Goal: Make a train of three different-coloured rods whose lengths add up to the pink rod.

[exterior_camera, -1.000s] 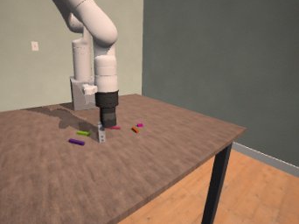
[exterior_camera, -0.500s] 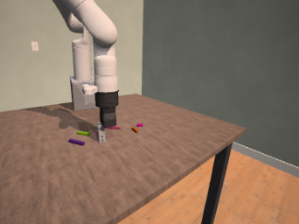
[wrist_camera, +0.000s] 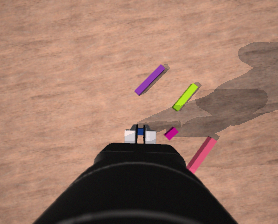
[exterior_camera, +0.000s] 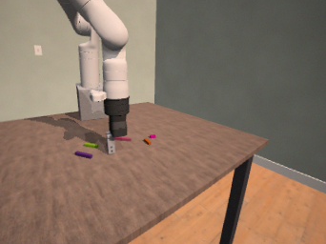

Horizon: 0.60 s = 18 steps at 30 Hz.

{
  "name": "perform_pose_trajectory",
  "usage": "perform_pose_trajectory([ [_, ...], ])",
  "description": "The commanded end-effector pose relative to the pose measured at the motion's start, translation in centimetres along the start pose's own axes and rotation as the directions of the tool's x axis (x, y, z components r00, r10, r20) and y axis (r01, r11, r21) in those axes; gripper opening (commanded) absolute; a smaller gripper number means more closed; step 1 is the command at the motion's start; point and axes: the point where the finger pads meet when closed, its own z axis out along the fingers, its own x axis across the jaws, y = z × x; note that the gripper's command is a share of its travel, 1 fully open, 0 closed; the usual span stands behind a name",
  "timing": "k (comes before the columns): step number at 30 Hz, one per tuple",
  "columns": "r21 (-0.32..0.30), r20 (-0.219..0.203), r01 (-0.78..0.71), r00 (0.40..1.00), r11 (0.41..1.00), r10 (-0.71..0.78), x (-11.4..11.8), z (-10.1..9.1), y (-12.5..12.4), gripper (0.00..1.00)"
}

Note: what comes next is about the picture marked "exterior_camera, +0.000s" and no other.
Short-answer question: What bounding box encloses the lime green rod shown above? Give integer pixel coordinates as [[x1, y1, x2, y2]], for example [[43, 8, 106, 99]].
[[84, 143, 98, 149]]

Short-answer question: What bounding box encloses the purple rod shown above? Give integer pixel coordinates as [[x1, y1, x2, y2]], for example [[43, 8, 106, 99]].
[[75, 152, 92, 159]]

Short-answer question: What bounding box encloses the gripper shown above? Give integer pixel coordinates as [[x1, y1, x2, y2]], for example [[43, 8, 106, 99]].
[[90, 80, 130, 154]]

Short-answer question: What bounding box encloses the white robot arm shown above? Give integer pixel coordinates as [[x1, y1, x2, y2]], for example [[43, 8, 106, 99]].
[[57, 0, 129, 89]]

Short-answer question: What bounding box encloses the orange rod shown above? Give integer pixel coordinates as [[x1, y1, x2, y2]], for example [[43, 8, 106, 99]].
[[144, 138, 152, 145]]

